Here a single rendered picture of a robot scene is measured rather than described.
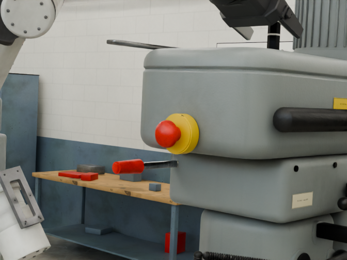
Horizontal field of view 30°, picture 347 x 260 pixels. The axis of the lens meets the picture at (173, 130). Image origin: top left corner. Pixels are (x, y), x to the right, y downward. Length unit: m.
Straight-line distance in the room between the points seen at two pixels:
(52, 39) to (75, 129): 1.25
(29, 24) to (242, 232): 0.47
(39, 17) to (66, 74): 7.34
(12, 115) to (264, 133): 7.51
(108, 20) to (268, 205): 6.87
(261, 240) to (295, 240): 0.06
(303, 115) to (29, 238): 0.41
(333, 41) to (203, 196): 0.40
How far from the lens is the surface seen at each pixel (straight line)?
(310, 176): 1.03
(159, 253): 6.64
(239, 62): 0.91
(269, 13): 1.05
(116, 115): 7.59
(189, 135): 0.93
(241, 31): 1.15
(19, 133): 8.43
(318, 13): 1.28
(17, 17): 0.98
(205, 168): 1.06
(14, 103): 8.36
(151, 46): 1.05
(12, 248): 0.93
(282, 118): 0.90
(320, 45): 1.27
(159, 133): 0.93
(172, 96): 0.98
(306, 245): 1.10
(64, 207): 8.38
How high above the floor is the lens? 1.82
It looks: 3 degrees down
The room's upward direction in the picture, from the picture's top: 3 degrees clockwise
